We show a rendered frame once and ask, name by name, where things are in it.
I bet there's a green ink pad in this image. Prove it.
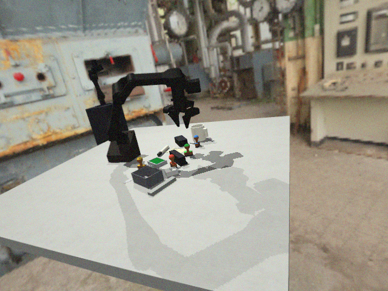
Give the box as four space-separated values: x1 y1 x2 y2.
147 157 167 168

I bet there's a red-handled rubber stamp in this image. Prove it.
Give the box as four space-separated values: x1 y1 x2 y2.
169 155 178 168

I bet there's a cream inspection card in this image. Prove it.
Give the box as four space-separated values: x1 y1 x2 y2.
166 147 186 153

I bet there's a beige mug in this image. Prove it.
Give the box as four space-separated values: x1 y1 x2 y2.
190 124 208 142

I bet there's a green-handled stamp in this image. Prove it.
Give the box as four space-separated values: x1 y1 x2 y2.
184 144 193 156

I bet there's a blue and brown rubber stamp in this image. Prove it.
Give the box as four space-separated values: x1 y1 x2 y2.
194 135 200 148

